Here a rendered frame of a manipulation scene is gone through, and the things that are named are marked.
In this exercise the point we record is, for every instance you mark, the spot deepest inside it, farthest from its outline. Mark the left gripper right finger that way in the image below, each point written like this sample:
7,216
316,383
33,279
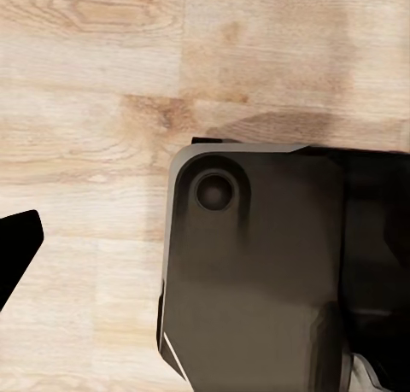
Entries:
397,237

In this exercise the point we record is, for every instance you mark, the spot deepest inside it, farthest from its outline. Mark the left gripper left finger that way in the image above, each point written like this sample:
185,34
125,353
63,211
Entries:
21,236

